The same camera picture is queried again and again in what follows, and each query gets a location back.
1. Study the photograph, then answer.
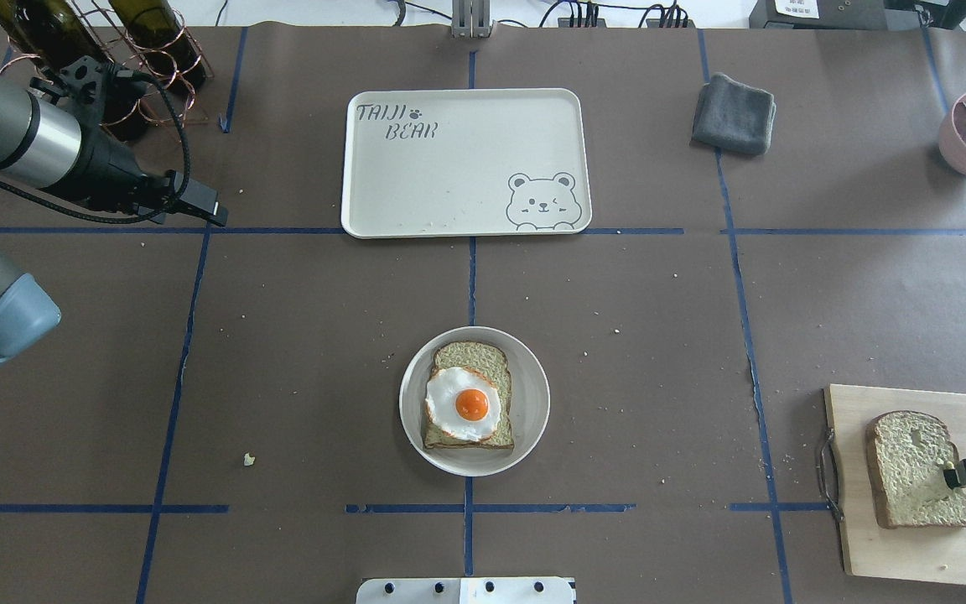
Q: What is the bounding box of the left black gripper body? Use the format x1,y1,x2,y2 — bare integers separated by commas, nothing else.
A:
72,128,176,216

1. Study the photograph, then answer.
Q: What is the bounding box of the bread slice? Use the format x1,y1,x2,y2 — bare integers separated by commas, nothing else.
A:
864,410,966,530
422,341,514,450

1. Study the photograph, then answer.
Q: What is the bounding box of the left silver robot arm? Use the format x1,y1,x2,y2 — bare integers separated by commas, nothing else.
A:
0,56,229,366

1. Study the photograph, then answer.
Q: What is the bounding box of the white bear tray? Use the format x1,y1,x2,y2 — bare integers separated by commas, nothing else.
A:
340,88,593,238

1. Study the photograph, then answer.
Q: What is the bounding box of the wooden cutting board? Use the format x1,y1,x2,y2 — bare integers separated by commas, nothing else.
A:
824,383,966,585

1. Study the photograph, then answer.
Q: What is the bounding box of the dark wine bottle left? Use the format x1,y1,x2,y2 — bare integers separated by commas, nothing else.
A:
0,1,148,142

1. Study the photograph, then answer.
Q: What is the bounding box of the dark wine bottle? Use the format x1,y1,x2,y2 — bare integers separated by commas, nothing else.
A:
110,1,208,95
0,1,148,142

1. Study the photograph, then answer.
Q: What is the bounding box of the dark wine bottle right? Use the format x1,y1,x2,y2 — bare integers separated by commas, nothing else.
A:
110,1,208,95

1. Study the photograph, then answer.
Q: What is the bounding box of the fried egg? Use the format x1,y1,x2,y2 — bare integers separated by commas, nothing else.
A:
424,367,501,443

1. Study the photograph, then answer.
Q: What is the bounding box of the bread slice under egg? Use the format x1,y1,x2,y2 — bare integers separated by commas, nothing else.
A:
422,341,514,450

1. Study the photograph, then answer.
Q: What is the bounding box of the white round plate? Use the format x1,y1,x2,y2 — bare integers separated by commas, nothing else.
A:
399,326,551,477

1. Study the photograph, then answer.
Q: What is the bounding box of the grey folded cloth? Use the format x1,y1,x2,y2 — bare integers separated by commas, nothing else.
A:
691,72,776,156

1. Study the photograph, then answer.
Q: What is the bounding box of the black box device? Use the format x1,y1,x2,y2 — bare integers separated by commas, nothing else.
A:
748,0,888,31

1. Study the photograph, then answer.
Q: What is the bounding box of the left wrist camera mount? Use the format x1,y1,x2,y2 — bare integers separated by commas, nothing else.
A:
29,56,137,122

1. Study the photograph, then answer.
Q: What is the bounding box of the copper wire bottle rack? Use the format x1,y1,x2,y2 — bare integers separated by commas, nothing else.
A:
0,0,214,152

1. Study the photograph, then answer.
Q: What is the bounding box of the aluminium frame post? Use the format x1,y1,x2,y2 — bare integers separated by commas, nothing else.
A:
451,0,494,39

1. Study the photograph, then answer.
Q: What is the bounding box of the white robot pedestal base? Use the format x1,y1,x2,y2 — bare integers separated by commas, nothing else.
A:
356,576,578,603

